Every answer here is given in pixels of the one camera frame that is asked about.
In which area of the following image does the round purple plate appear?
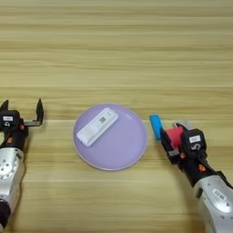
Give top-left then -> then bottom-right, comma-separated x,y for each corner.
72,103 -> 148,171

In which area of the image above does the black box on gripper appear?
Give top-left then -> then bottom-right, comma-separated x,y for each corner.
0,109 -> 21,132
181,128 -> 208,153

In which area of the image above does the blue rectangular block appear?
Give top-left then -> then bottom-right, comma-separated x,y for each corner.
148,114 -> 165,142

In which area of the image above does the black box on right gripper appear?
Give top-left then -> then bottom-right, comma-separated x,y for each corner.
181,128 -> 208,153

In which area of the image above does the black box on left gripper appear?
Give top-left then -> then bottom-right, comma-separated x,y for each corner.
0,109 -> 21,132

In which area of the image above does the red cube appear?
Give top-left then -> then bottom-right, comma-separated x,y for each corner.
165,126 -> 186,150

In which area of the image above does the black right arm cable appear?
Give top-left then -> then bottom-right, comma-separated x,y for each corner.
216,170 -> 233,189

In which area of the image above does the white rectangular device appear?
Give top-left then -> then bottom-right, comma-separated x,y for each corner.
76,106 -> 119,147

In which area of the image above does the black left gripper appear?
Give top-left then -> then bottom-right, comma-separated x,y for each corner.
0,98 -> 45,144

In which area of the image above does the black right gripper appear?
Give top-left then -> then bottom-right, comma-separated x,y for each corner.
159,122 -> 210,177

